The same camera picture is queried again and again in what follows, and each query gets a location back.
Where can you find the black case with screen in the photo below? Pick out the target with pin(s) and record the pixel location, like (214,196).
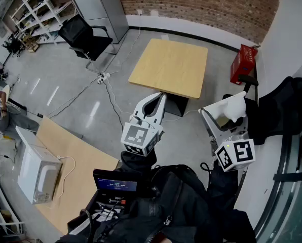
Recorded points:
(115,176)

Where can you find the small black power adapter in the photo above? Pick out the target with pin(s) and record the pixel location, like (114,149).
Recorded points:
(40,115)

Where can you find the person's left forearm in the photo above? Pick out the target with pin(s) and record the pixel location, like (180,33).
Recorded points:
(138,161)

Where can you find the yellow sheet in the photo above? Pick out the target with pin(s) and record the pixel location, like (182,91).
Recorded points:
(171,64)

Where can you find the person's black jacket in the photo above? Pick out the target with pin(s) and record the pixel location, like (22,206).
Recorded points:
(186,199)

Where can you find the white plastic figurine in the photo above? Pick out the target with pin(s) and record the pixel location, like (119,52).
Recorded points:
(235,106)

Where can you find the white wall outlet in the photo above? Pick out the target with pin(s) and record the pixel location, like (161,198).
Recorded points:
(140,11)

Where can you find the large light wooden table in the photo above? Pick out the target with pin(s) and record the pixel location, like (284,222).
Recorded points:
(85,156)

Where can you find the person's right forearm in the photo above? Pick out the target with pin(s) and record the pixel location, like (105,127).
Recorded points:
(223,181)

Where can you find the white shelving unit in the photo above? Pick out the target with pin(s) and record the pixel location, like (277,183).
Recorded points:
(52,14)

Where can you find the black sled-base office chair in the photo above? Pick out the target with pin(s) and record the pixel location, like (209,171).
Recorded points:
(85,39)

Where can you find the white power strip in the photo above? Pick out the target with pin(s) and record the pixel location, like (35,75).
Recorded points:
(103,78)

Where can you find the grey metal cabinet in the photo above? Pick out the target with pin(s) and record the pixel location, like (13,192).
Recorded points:
(103,9)

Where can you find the white microwave oven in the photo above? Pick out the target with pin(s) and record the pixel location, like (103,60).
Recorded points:
(39,171)

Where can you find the small wooden crate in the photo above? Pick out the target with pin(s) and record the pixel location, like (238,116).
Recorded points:
(33,46)

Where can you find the black mesh office chair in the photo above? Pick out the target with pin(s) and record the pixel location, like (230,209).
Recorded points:
(280,105)

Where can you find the red box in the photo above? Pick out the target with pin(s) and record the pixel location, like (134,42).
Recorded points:
(242,62)

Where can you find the white metal rack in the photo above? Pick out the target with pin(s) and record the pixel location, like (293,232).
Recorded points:
(6,223)

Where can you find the black equipment pile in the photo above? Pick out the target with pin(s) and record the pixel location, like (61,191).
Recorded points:
(14,45)

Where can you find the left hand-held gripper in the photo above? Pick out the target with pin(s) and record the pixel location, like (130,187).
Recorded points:
(135,135)

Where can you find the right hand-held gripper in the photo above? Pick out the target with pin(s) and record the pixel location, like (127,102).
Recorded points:
(243,152)

